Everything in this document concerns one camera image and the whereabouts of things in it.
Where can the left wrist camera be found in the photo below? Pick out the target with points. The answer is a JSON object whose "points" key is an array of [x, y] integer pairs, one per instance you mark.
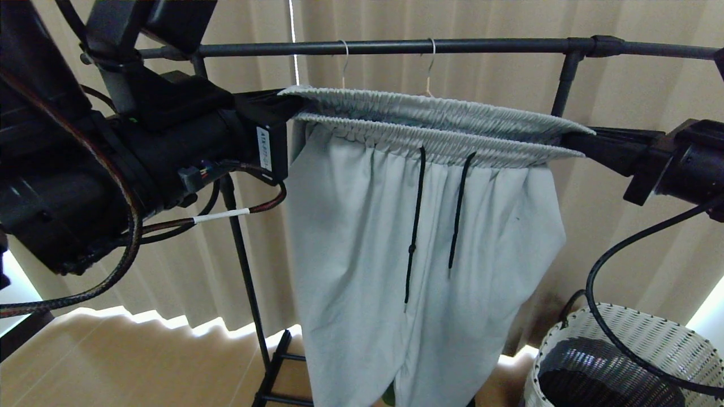
{"points": [[175, 20]]}

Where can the white laundry basket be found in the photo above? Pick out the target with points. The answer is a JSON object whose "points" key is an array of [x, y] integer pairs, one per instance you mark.
{"points": [[662, 330]]}

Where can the pink clothes hanger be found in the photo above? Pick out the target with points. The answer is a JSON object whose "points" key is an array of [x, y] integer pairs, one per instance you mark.
{"points": [[431, 59], [345, 56]]}

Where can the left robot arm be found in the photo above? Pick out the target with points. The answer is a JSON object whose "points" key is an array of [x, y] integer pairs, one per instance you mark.
{"points": [[45, 186]]}

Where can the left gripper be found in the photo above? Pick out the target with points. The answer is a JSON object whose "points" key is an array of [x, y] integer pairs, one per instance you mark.
{"points": [[186, 147]]}

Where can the black clothes rack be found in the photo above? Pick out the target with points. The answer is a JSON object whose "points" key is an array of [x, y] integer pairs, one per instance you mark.
{"points": [[396, 46]]}

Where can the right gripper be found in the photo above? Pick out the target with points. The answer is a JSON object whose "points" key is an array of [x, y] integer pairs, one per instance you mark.
{"points": [[684, 164]]}

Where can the pale blue garment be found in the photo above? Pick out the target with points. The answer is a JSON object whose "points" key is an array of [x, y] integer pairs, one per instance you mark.
{"points": [[350, 237]]}

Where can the green long-sleeved shirt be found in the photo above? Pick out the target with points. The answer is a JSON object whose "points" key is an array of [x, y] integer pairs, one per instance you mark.
{"points": [[389, 399]]}

